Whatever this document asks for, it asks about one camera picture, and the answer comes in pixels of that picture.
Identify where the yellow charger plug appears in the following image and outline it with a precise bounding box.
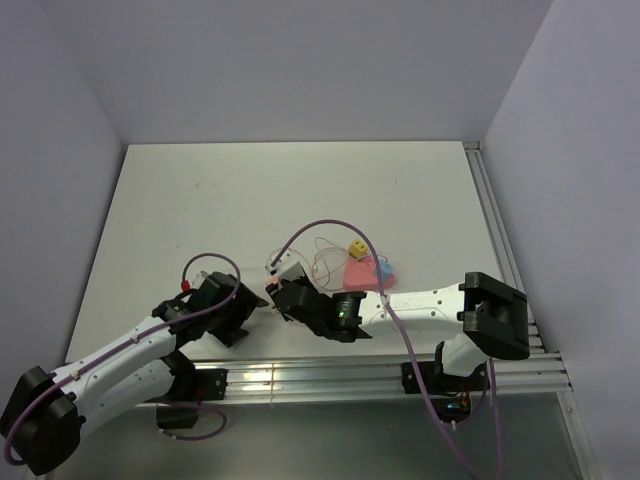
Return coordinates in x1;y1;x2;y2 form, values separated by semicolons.
348;240;369;260

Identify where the pink triangular power strip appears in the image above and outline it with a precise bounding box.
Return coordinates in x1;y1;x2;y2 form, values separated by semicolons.
343;256;396;292

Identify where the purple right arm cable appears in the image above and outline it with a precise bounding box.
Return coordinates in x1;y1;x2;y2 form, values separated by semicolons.
272;219;504;480

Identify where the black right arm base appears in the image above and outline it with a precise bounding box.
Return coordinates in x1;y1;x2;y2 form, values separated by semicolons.
401;342;490;424

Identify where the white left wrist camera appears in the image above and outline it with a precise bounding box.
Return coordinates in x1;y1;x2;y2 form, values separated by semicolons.
180;270;209;292

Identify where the aluminium table frame rail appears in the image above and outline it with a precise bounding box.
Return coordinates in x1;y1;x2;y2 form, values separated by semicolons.
44;141;601;480

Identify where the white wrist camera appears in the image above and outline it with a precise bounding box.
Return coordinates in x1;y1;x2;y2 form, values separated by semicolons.
180;270;209;292
265;248;306;281

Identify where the blue charger plug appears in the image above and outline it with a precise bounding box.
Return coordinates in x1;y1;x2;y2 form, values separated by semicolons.
376;256;394;283

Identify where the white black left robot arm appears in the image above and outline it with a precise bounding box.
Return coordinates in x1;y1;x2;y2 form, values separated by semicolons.
1;272;268;475

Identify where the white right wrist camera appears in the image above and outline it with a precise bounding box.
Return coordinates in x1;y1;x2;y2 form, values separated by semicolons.
265;248;306;281

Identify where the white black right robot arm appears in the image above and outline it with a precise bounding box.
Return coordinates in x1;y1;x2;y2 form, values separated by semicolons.
266;272;530;390

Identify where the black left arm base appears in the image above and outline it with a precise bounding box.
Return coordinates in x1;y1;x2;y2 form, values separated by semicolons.
155;368;228;431

